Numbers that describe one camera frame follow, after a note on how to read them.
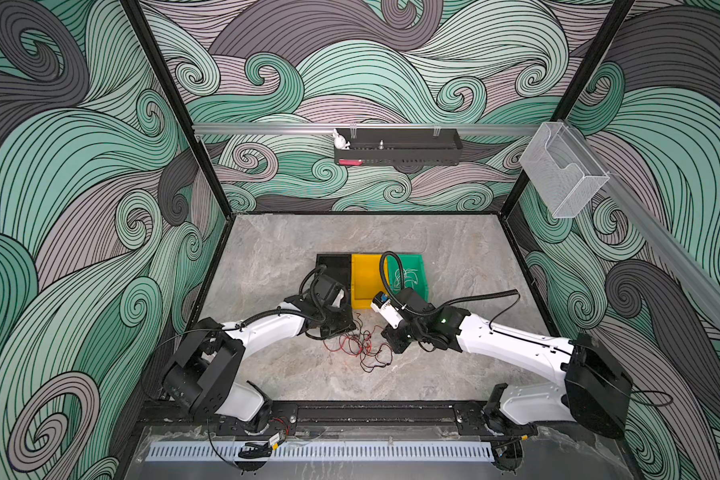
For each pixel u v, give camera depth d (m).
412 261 1.01
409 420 0.74
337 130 0.87
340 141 0.85
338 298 0.72
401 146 0.95
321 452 0.70
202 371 0.42
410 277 0.96
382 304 0.71
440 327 0.58
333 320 0.73
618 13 0.71
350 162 0.89
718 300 0.51
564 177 0.76
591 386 0.40
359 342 0.84
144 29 0.73
